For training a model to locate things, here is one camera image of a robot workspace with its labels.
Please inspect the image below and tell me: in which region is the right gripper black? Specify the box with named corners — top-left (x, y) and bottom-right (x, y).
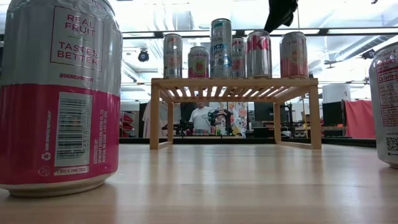
top-left (263, 0), bottom-right (299, 33)

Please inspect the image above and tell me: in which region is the pink silver Spindrift can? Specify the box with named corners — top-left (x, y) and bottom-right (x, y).
top-left (0, 0), bottom-right (123, 198)
top-left (187, 45), bottom-right (210, 79)
top-left (279, 31), bottom-right (309, 78)

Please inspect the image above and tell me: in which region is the silver Diet Coke can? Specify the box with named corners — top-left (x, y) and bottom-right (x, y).
top-left (368, 41), bottom-right (398, 170)
top-left (245, 30), bottom-right (273, 78)

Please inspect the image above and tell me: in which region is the slim can with black lid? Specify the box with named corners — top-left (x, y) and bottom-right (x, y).
top-left (210, 17), bottom-right (233, 79)
top-left (163, 33), bottom-right (183, 79)
top-left (231, 36), bottom-right (247, 79)

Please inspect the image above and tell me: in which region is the wooden slatted shelf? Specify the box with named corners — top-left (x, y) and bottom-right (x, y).
top-left (149, 76), bottom-right (323, 151)

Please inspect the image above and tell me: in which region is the black overhead crossbar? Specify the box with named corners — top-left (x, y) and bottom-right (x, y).
top-left (0, 27), bottom-right (398, 40)

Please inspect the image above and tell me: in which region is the white cylinder container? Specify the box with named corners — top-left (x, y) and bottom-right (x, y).
top-left (322, 83), bottom-right (352, 103)

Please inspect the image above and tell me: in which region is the black monitor screen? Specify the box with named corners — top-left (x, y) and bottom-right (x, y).
top-left (254, 101), bottom-right (275, 123)

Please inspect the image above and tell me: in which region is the black distant stand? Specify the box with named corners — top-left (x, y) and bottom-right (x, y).
top-left (281, 102), bottom-right (295, 138)

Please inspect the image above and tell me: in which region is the floral hanging garment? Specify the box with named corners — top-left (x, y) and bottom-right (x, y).
top-left (228, 101), bottom-right (249, 136)

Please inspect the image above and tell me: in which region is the black cabinet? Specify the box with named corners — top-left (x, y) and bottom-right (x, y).
top-left (322, 100), bottom-right (346, 138)

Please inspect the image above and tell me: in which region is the red cloth panel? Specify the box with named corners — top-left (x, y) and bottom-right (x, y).
top-left (344, 99), bottom-right (376, 139)

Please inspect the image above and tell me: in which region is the person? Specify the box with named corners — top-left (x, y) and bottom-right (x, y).
top-left (188, 102), bottom-right (215, 131)

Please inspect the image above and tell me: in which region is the dark hanging garment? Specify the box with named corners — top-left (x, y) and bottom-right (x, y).
top-left (181, 102), bottom-right (197, 125)

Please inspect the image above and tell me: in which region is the distant can cluster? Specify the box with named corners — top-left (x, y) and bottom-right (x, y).
top-left (185, 129), bottom-right (218, 136)

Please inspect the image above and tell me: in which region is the white hanging T-shirt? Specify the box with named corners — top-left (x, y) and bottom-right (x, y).
top-left (142, 101), bottom-right (183, 139)

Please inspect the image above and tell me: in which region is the red folded stack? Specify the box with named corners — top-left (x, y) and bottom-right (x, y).
top-left (123, 112), bottom-right (135, 138)

